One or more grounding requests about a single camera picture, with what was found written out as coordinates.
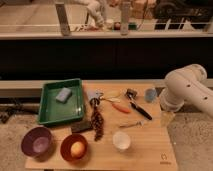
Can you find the purple bowl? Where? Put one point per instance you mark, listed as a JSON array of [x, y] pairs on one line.
[[36, 142]]

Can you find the yellow egg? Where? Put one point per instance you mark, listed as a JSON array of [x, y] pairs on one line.
[[77, 149]]

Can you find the orange carrot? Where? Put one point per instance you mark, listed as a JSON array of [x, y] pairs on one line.
[[121, 108]]

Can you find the green plastic tray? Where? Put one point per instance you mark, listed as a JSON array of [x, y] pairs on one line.
[[52, 112]]

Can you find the blue cup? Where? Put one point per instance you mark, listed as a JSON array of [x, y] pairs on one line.
[[150, 95]]

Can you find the yellow spoon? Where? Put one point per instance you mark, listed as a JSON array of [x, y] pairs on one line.
[[112, 96]]

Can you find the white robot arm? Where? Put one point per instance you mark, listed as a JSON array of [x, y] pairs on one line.
[[185, 84]]

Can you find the dark rectangular block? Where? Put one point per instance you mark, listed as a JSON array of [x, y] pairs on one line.
[[80, 127]]

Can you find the blue sponge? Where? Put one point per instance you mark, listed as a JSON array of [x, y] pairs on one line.
[[63, 95]]

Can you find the orange bowl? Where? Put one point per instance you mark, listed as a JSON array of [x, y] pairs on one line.
[[65, 149]]

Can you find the white cup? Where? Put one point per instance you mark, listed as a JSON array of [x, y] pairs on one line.
[[121, 140]]

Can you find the wooden board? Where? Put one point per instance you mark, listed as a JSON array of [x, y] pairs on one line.
[[150, 149]]

